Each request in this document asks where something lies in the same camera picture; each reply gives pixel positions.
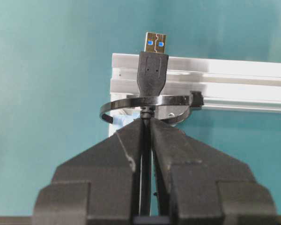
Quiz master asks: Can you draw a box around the black USB cable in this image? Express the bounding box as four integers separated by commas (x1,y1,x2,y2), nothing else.
133,31,170,217

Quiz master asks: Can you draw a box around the aluminium extrusion frame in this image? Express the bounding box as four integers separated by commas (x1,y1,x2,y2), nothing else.
108,52,281,138

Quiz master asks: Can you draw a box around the black zip tie loop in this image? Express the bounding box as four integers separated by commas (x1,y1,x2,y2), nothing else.
99,91,204,125

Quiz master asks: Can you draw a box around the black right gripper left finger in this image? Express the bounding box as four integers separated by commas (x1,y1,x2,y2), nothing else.
34,119,143,225

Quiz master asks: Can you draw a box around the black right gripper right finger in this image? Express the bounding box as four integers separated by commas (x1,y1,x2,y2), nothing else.
150,119,277,225

